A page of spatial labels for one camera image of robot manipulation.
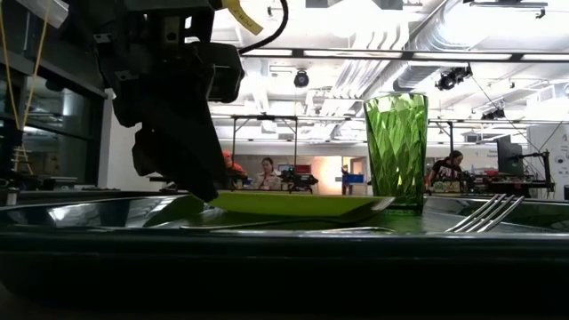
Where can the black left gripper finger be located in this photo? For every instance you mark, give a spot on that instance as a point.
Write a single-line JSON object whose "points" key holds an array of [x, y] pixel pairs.
{"points": [[146, 153], [191, 146]]}

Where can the lime green plate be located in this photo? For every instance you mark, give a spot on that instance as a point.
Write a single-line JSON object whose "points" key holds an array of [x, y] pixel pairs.
{"points": [[289, 203]]}

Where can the black background robot arm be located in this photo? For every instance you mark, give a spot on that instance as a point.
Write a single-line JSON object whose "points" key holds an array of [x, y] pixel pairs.
{"points": [[546, 166], [298, 179]]}

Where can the dark green plastic tray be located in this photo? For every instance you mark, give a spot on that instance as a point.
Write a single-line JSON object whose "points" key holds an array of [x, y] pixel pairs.
{"points": [[111, 213]]}

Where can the green faceted plastic cup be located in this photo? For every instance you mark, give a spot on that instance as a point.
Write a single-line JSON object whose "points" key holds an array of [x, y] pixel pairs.
{"points": [[395, 151]]}

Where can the person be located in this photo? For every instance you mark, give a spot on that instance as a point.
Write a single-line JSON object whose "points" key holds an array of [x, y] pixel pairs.
{"points": [[233, 169], [446, 171], [267, 180]]}

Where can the red sign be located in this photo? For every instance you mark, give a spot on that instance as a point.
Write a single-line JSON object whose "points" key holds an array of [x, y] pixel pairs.
{"points": [[303, 169]]}

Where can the yellow ladder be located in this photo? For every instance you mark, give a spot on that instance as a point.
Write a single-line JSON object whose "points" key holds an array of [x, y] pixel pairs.
{"points": [[21, 153]]}

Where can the blue box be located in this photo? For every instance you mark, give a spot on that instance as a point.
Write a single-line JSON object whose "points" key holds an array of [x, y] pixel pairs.
{"points": [[353, 178]]}

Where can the overhead light bar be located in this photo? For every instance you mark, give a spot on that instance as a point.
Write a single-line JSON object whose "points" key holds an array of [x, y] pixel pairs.
{"points": [[402, 55]]}

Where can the black computer monitor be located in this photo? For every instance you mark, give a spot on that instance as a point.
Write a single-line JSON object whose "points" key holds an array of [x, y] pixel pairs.
{"points": [[509, 155]]}

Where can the white poster board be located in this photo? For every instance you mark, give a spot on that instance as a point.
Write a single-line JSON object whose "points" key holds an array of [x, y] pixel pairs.
{"points": [[558, 164]]}

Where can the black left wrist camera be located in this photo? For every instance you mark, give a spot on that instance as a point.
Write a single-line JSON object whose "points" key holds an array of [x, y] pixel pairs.
{"points": [[226, 73]]}

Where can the black background rig frame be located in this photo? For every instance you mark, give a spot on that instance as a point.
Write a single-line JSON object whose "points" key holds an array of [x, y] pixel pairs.
{"points": [[451, 133], [266, 117]]}

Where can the black dome camera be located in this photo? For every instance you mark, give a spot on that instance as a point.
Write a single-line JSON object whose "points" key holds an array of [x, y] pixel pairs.
{"points": [[301, 79]]}

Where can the black ceiling camera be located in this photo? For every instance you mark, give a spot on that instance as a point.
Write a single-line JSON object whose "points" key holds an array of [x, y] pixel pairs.
{"points": [[453, 77], [493, 114]]}

